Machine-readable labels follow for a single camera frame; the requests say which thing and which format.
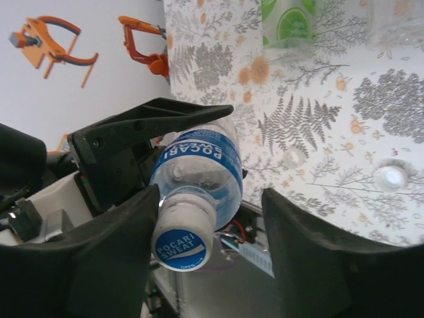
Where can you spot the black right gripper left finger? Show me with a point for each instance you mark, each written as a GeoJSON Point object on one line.
{"type": "Point", "coordinates": [66, 281]}

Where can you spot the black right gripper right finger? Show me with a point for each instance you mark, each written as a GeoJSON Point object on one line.
{"type": "Point", "coordinates": [348, 281]}

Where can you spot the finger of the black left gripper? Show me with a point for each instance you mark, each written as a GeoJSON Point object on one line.
{"type": "Point", "coordinates": [149, 116]}
{"type": "Point", "coordinates": [245, 174]}

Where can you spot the blue label Pocari Sweat bottle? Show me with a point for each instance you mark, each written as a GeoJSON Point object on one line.
{"type": "Point", "coordinates": [198, 155]}

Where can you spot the plain white bottle cap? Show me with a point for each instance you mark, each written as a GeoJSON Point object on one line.
{"type": "Point", "coordinates": [391, 179]}

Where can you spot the green label soda bottle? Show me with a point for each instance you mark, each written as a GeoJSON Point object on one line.
{"type": "Point", "coordinates": [288, 23]}

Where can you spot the clear unlabelled plastic bottle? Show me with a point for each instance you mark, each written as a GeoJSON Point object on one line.
{"type": "Point", "coordinates": [397, 33]}

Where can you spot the floral patterned tablecloth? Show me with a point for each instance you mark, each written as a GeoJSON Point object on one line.
{"type": "Point", "coordinates": [331, 99]}

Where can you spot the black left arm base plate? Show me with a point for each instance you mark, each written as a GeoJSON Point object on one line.
{"type": "Point", "coordinates": [251, 225]}

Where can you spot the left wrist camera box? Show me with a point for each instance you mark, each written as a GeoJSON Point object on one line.
{"type": "Point", "coordinates": [56, 195]}

